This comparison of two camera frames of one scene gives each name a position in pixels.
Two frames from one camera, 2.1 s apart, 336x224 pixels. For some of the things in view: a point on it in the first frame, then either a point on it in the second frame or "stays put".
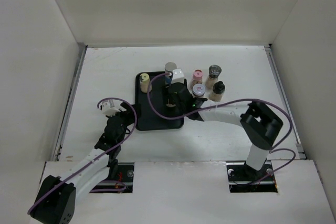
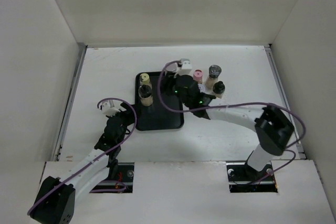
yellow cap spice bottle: x=144 y=81 stays put
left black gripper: x=130 y=112 stays put
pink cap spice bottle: x=197 y=77 stays put
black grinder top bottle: x=171 y=102 -> x=146 y=95
